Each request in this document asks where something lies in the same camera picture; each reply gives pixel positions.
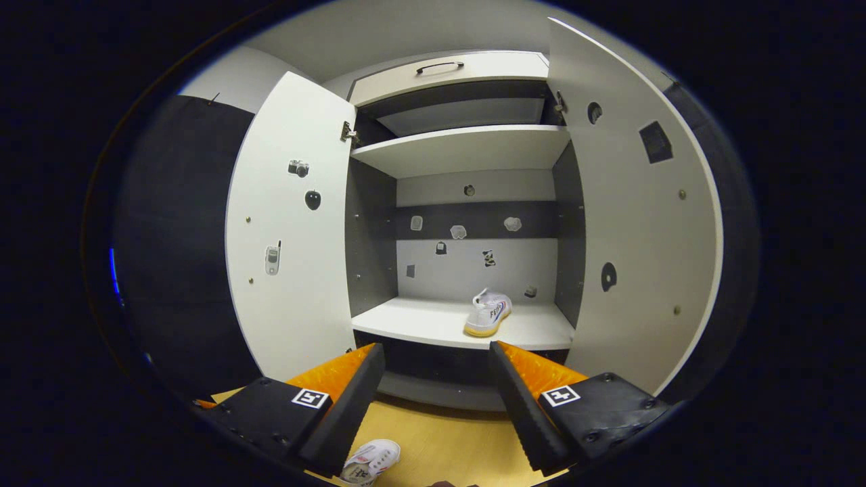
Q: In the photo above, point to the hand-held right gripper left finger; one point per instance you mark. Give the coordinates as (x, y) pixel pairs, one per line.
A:
(348, 412)

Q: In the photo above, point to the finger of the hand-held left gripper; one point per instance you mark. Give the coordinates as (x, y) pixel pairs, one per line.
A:
(203, 404)

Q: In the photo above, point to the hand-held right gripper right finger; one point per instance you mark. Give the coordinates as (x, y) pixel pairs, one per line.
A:
(524, 412)

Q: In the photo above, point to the white canvas shoe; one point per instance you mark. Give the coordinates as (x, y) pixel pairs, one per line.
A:
(488, 314)
(372, 460)

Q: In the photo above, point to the white shoe cabinet door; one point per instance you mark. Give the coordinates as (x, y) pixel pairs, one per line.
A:
(291, 318)
(643, 223)

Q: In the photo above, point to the white shoe cabinet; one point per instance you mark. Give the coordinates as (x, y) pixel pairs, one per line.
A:
(433, 321)

